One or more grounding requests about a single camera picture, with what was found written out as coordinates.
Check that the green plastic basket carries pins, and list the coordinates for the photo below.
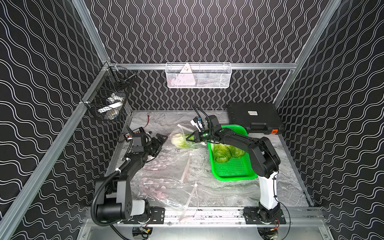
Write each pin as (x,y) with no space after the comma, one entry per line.
(233,170)

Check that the black wire wall basket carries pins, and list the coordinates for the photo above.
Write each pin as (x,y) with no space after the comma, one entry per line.
(117,80)

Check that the pink triangle card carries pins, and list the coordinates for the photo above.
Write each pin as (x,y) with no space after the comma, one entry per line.
(186,77)

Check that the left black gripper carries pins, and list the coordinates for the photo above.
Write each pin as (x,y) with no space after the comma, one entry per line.
(154,145)

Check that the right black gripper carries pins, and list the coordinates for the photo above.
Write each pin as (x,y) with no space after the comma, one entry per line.
(196,136)

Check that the zip-top bag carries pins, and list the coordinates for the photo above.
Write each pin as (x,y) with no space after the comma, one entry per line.
(173,194)

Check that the white items in black basket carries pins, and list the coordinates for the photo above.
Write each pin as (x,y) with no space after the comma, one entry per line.
(112,108)

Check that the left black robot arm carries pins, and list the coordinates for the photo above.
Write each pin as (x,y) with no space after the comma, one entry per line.
(113,199)

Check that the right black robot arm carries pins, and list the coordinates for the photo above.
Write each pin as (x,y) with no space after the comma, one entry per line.
(263,158)

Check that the black tool case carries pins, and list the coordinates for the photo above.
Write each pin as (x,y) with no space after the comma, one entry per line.
(256,117)

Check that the white wire wall basket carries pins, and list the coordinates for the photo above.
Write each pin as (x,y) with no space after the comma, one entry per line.
(208,75)

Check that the bagged chinese cabbage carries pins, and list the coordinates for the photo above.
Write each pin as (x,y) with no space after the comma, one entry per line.
(183,129)
(171,168)

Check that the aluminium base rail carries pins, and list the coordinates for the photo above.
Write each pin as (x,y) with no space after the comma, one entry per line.
(229,217)

